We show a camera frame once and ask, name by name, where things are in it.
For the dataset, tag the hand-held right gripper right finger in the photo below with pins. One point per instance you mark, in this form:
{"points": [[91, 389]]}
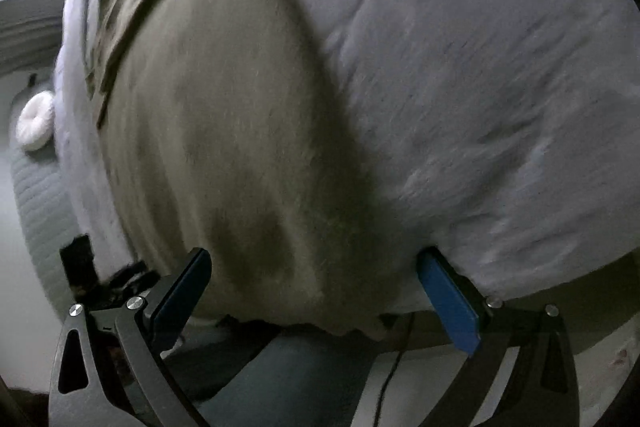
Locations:
{"points": [[447, 302]]}

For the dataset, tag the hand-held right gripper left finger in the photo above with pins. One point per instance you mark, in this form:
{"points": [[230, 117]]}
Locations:
{"points": [[182, 292]]}

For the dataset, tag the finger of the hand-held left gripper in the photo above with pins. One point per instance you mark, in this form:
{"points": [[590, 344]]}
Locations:
{"points": [[132, 279], [77, 262]]}

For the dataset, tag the olive brown knit sweater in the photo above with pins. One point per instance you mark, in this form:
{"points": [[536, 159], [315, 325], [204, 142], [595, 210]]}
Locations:
{"points": [[225, 132]]}

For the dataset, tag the plain lilac bed sheet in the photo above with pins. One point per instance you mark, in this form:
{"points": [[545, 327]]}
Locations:
{"points": [[75, 132]]}

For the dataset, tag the white round pleated cushion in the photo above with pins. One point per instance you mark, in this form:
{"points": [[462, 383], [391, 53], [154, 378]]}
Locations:
{"points": [[35, 122]]}

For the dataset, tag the lavender embossed blanket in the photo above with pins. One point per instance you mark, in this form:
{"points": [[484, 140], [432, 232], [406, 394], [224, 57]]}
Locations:
{"points": [[475, 57]]}

